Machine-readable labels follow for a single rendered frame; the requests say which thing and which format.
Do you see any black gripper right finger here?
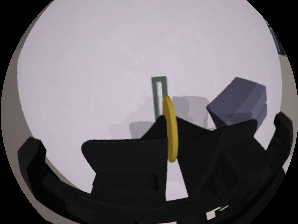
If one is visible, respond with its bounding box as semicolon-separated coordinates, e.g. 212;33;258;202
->
176;116;258;197

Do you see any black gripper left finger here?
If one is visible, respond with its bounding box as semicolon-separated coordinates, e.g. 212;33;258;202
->
81;115;169;192

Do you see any gold coin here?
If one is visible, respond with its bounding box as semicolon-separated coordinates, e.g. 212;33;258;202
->
162;96;178;163

